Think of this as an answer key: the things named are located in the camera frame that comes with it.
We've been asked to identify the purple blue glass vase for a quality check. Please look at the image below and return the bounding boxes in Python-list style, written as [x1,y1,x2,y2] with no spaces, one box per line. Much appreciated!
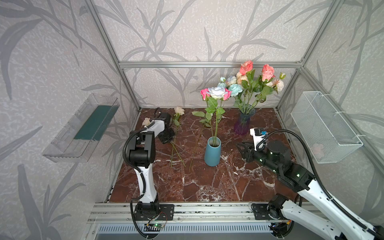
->
[234,105,256,135]

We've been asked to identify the cream white rose stem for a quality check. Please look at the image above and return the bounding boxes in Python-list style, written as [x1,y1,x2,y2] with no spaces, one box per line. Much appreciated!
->
[142,118,152,127]

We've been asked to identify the peach cream rose stem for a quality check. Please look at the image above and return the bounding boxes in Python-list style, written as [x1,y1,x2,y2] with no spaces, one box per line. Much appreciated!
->
[171,107,185,166]

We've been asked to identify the teal ceramic cylinder vase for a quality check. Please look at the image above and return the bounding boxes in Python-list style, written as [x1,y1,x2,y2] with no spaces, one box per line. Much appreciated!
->
[204,137,222,167]

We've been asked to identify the magenta rosebud stem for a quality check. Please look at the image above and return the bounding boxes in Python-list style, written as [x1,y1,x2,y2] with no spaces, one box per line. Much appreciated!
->
[223,89,232,101]
[192,89,216,147]

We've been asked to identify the light blue white rose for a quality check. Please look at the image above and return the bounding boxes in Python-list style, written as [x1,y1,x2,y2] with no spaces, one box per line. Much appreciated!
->
[206,87,227,147]

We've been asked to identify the blue white rose stem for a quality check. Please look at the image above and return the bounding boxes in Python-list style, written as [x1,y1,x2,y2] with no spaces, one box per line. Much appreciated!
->
[226,76,237,87]

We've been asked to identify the pale pink peony flower stem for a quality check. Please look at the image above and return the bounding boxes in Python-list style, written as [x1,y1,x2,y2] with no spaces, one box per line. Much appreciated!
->
[266,73,287,93]

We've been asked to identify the pink rose flower stem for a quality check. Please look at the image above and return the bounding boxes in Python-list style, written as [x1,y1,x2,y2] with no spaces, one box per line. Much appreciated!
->
[252,64,275,107]

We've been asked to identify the dark pink rose stem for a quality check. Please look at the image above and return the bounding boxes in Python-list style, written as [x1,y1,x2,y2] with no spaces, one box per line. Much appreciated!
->
[239,61,255,105]

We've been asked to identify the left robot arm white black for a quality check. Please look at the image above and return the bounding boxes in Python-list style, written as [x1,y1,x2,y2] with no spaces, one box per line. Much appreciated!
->
[122,112,175,215]

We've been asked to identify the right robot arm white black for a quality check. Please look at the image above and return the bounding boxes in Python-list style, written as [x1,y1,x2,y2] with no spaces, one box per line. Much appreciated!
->
[237,141,384,240]

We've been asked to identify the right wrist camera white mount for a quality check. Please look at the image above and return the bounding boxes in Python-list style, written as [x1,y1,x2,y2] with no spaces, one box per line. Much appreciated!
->
[250,128,268,152]

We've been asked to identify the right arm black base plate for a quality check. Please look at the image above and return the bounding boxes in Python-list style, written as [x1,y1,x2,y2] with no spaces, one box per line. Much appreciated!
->
[251,203,281,220]

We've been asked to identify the white wire mesh basket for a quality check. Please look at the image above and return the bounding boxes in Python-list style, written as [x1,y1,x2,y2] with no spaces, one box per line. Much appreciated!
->
[291,91,364,164]

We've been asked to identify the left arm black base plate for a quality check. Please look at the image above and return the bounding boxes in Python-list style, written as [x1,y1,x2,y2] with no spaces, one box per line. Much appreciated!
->
[134,204,175,221]

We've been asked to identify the horizontal aluminium frame bar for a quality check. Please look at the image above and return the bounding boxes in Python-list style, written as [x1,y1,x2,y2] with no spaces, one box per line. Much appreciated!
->
[119,61,302,69]

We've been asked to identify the clear plastic wall shelf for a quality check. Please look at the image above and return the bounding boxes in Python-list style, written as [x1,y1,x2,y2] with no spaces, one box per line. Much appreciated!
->
[42,94,120,163]

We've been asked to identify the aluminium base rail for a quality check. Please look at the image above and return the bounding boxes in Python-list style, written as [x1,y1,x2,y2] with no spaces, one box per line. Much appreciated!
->
[86,201,341,224]

